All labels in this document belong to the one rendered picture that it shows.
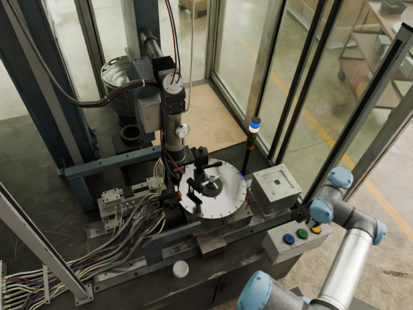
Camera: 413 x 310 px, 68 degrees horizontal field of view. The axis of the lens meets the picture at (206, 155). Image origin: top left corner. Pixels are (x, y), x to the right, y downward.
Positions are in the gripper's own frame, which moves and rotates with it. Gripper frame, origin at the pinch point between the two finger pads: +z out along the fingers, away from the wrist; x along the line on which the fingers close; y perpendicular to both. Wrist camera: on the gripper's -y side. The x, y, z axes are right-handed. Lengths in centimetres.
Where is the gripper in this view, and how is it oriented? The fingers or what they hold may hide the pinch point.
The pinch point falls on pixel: (306, 224)
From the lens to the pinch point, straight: 136.9
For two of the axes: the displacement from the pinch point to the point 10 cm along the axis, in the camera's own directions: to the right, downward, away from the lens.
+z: -0.4, 6.3, 7.8
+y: 9.3, -2.7, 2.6
